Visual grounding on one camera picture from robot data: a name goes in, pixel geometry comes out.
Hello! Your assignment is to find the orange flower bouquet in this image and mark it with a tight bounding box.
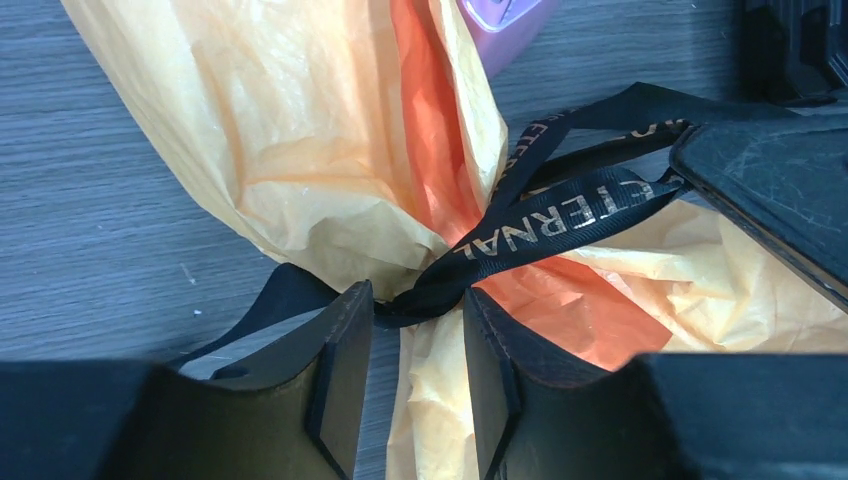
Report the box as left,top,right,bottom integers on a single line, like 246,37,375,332
64,1,847,479

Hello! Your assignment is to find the black printed ribbon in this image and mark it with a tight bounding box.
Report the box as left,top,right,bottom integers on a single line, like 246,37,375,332
168,82,796,372

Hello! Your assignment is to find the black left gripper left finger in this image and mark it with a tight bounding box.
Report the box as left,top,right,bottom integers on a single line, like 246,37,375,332
1,282,373,479

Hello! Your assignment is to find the pink metronome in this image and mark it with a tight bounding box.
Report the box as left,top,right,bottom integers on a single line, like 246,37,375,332
457,0,561,79

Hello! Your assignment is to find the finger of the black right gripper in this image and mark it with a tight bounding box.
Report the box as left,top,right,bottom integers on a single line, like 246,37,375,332
670,114,847,309

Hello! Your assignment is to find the black open poker case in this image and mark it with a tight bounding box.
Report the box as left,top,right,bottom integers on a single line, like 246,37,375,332
739,0,847,107

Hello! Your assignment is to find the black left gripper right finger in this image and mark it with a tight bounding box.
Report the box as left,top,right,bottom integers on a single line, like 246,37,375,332
463,289,847,479

